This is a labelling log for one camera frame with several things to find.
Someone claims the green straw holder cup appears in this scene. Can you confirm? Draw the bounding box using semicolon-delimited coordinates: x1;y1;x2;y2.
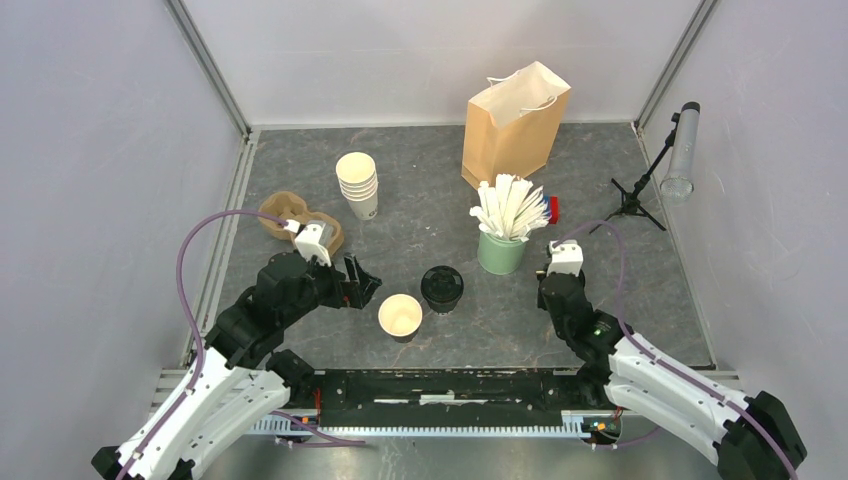
477;232;526;275

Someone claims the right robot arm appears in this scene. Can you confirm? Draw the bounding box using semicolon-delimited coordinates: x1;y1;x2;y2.
537;273;807;479

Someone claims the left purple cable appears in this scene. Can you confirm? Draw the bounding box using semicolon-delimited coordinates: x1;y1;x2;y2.
115;209;367;480

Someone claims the stack of white paper cups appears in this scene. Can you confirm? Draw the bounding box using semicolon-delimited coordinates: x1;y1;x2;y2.
335;152;378;220

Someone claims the brown paper takeout bag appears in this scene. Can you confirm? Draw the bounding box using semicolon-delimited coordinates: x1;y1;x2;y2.
461;61;571;188

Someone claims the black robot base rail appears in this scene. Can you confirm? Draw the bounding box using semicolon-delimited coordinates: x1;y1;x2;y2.
284;368;616;427

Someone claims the bundle of wrapped paper straws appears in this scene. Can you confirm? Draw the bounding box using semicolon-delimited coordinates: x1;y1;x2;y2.
469;174;553;242

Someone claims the stack of pulp cup carriers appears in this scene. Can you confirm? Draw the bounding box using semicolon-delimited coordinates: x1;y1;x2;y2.
259;191;309;243

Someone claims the single white paper cup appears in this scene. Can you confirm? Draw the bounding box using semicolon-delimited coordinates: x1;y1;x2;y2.
421;285;464;315

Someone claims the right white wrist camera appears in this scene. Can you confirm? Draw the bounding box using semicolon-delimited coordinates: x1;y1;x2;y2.
546;239;584;276

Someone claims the pulp cup carrier tray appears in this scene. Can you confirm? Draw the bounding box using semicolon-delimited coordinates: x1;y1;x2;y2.
286;212;344;265

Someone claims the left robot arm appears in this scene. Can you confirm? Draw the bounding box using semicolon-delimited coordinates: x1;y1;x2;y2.
92;252;382;479

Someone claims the red and blue small box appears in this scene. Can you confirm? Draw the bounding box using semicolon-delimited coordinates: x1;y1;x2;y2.
543;195;560;225

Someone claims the silver microphone on tripod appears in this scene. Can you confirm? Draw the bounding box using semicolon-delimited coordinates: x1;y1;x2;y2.
588;101;702;234

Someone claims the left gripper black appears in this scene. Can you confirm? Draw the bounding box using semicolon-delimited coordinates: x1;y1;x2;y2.
281;248;381;326

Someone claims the black plastic cup lid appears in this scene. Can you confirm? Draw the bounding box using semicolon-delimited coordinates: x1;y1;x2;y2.
420;265;464;290

